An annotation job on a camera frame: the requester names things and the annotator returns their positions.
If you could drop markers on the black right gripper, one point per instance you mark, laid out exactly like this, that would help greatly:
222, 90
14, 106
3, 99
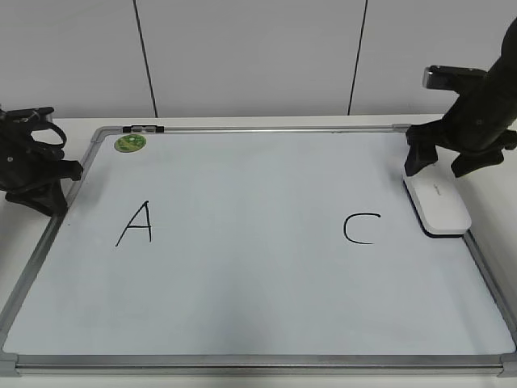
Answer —
477, 122

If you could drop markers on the green round sticker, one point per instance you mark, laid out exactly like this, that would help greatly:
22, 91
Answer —
130, 143

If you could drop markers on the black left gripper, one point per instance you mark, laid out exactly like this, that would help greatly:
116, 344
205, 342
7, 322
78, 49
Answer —
23, 159

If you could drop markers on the aluminium framed whiteboard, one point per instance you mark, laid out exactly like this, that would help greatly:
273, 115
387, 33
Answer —
276, 250

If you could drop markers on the white whiteboard eraser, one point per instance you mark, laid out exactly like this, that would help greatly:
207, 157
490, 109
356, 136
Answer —
439, 206

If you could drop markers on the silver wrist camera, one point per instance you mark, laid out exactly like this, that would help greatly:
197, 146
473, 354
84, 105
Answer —
449, 78
30, 114

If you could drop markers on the black hanging clip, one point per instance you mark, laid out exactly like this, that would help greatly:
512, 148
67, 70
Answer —
143, 129

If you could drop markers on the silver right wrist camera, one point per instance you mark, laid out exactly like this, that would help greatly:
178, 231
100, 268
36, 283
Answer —
449, 78

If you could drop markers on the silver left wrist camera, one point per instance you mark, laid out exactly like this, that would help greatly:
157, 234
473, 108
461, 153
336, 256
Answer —
30, 114

